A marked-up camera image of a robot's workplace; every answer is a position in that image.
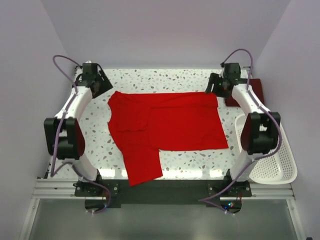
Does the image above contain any bright red t shirt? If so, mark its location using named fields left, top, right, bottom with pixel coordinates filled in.
left=108, top=91, right=229, bottom=187

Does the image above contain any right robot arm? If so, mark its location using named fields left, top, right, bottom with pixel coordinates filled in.
left=202, top=62, right=282, bottom=201

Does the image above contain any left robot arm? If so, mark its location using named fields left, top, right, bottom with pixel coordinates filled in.
left=43, top=61, right=113, bottom=199

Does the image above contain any folded dark red t shirt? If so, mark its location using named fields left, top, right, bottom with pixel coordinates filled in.
left=223, top=78, right=266, bottom=108

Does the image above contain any white perforated plastic basket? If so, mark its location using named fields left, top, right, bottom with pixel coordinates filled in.
left=249, top=126, right=298, bottom=185

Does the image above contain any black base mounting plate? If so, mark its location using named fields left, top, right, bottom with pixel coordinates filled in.
left=73, top=179, right=252, bottom=213

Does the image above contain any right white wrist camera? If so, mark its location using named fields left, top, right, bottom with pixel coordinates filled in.
left=219, top=68, right=225, bottom=78

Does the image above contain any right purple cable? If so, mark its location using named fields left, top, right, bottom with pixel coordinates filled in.
left=198, top=48, right=283, bottom=208

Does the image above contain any purple cable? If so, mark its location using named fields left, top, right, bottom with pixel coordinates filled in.
left=198, top=48, right=283, bottom=208
left=49, top=54, right=111, bottom=215

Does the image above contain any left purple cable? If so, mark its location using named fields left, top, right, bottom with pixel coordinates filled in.
left=49, top=54, right=111, bottom=215

